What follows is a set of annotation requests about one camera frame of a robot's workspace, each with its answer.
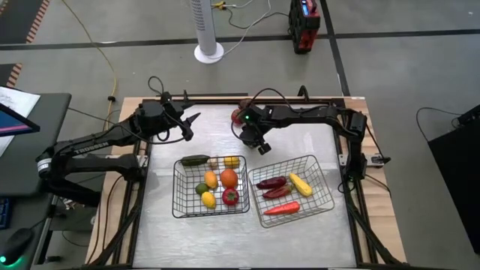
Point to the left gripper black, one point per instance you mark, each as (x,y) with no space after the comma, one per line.
(176,114)

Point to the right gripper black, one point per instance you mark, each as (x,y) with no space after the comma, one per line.
(250,135)

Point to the beige garlic bulb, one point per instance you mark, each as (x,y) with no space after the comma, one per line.
(213,162)

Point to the orange fruit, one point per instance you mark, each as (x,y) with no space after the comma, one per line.
(229,178)

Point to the dark red chili pepper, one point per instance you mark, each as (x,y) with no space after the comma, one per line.
(277,192)
(271,182)

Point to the yellow-orange mango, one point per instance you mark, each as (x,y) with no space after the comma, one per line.
(211,179)

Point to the green lime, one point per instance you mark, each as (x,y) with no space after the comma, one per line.
(201,188)

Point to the red fruit with green leaves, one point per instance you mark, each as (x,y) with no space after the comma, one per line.
(230,196)

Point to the yellow corn cob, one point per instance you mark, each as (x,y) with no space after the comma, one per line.
(301,184)

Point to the orange carrot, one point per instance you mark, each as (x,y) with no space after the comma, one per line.
(282,208)

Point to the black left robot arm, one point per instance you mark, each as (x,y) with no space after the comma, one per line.
(93,144)

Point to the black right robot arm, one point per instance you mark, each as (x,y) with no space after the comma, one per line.
(300,112)

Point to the yellow bell pepper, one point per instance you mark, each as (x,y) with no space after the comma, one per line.
(231,161)

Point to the dark green cucumber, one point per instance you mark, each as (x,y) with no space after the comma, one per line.
(195,160)

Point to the yellow lemon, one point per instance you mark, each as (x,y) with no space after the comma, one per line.
(208,200)

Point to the white tower fan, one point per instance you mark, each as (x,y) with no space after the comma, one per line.
(204,26)

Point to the glossy white table sheet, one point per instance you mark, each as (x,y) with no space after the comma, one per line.
(243,243)

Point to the red and black toolbox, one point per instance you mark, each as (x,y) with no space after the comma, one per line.
(303,24)

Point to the grey power strip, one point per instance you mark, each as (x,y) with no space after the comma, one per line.
(376,159)

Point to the black desk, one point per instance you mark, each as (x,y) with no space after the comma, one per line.
(30,157)

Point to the white paper sheet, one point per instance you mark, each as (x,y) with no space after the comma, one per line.
(18,101)

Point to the tilted display screen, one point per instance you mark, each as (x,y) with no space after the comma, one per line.
(15,122)

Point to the black mat orange striped edge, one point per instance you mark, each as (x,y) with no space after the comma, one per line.
(7,75)
(18,18)

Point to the black keyboard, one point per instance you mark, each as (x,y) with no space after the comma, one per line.
(3,213)

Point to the black computer mouse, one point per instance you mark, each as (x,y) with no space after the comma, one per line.
(15,245)

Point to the large black box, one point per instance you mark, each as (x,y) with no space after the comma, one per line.
(459,176)

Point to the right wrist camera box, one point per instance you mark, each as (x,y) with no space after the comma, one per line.
(264,148)

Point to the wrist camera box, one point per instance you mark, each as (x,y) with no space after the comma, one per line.
(166,98)
(264,148)

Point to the black metal table frame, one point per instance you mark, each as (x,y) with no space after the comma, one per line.
(210,101)

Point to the black frame hook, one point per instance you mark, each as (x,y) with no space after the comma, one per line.
(185,95)
(303,93)

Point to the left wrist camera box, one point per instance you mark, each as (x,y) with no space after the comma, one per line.
(166,98)

